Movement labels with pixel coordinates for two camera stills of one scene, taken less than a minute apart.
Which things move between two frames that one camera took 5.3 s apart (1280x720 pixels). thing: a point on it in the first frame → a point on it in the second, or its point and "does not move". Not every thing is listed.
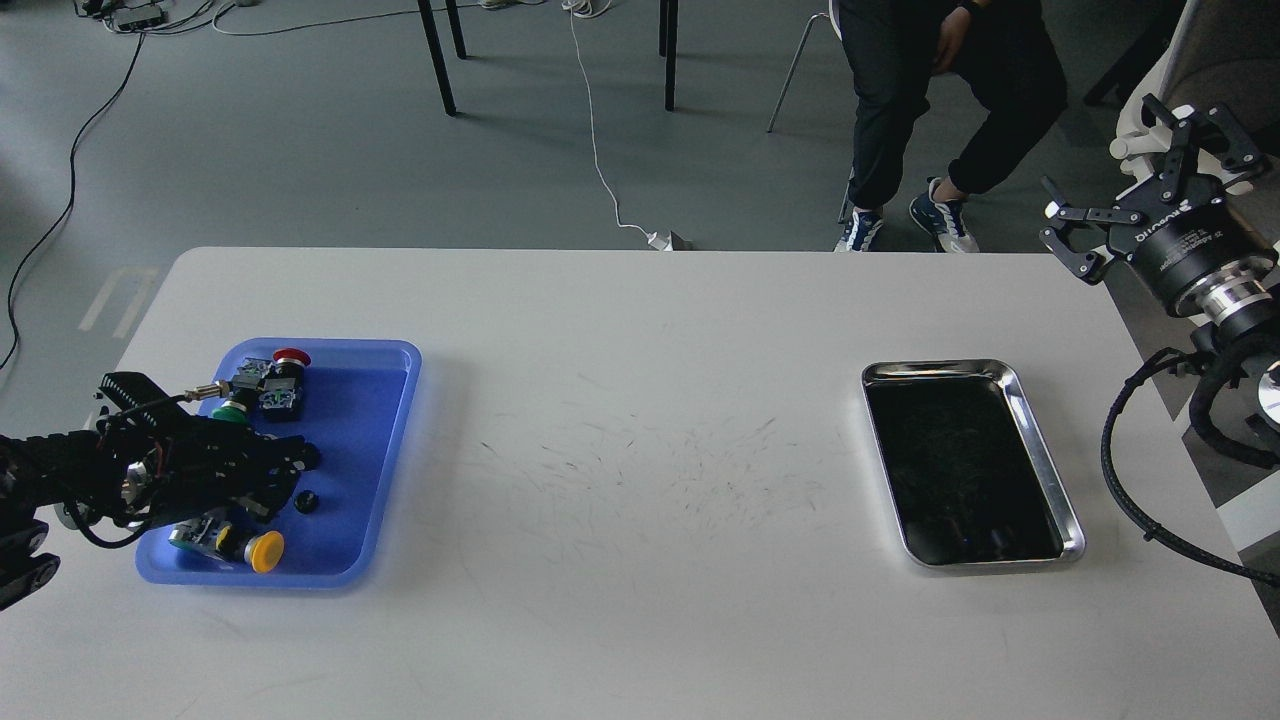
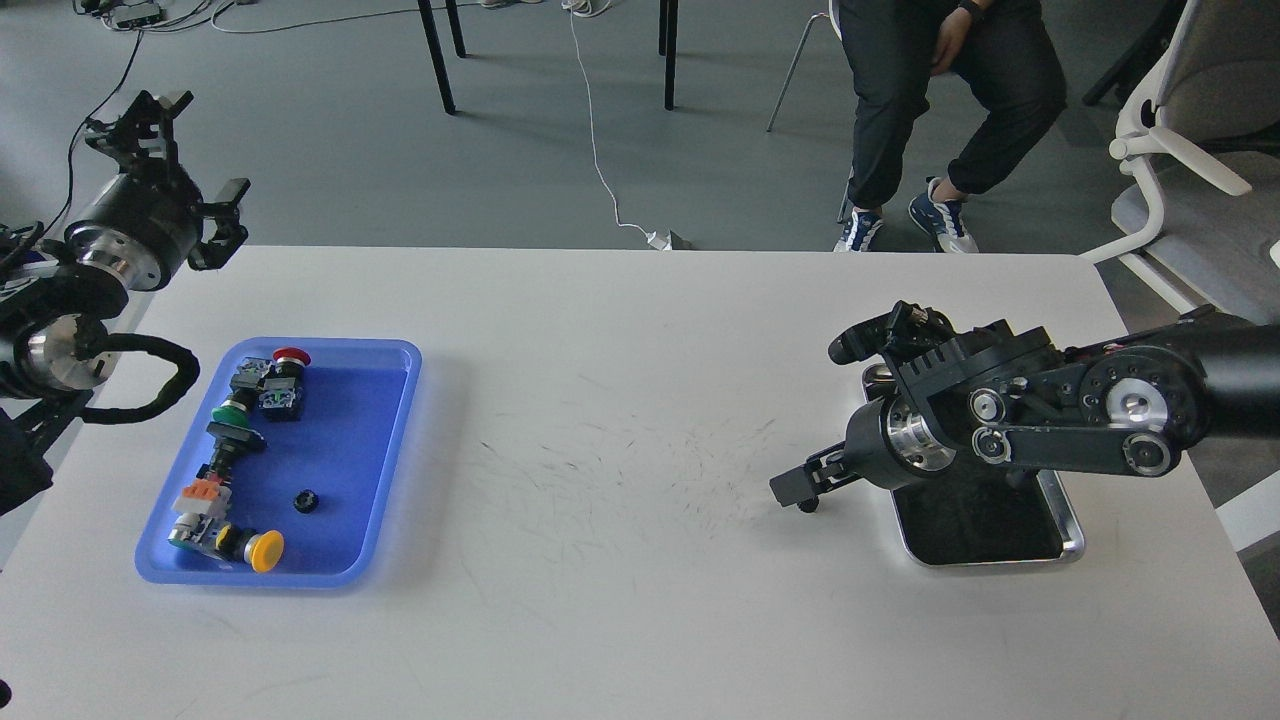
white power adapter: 660,244 does not move
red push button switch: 280,396 does not move
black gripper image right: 1181,230 → 885,440
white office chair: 1219,84 does not move
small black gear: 306,501 does not move
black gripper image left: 184,465 → 147,222
